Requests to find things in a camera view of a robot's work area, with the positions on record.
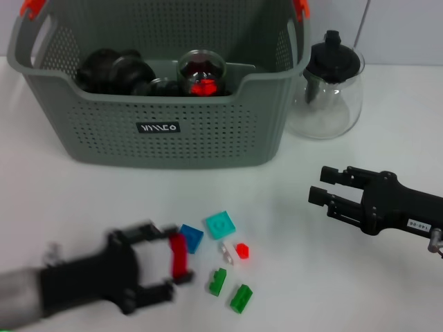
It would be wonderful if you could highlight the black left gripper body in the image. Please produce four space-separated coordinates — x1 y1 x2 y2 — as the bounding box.
38 230 141 316

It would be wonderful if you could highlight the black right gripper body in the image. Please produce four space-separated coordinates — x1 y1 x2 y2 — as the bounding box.
359 170 443 240

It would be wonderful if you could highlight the dark red long brick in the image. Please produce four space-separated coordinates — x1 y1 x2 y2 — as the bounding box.
168 232 190 280

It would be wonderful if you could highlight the blue square toy brick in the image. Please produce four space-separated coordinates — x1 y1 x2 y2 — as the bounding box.
179 223 204 255

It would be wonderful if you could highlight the green toy brick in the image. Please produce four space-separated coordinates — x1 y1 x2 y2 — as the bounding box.
230 283 253 315
208 268 228 297

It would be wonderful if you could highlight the glass teacup black sleeve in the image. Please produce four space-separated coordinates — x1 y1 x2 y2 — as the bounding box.
175 49 229 98
114 50 159 94
133 77 181 97

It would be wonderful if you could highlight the red sloped toy brick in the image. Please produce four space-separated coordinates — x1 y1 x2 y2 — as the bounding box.
199 78 218 96

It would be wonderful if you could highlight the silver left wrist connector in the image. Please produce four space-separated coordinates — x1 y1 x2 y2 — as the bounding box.
42 243 62 268

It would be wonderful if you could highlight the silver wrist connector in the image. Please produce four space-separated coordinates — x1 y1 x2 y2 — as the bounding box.
427 228 443 256
42 243 62 268

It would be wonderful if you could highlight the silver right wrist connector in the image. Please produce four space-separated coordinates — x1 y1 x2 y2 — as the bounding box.
427 228 443 256

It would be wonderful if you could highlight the cyan square toy brick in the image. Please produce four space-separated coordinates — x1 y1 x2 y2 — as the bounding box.
206 210 237 240

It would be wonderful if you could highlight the white toy brick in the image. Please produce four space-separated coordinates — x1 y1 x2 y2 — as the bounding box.
219 241 240 266

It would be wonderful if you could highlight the grey perforated plastic basket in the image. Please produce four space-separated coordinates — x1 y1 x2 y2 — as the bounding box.
6 0 312 170

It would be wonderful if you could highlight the glass teapot black lid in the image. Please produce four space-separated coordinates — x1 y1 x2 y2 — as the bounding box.
286 30 366 140

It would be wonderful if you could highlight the dark clay teapot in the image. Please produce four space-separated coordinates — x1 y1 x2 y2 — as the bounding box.
75 48 120 94

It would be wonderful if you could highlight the orange basket handle clip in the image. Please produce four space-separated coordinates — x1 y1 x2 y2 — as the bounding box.
293 0 309 22
20 0 48 20

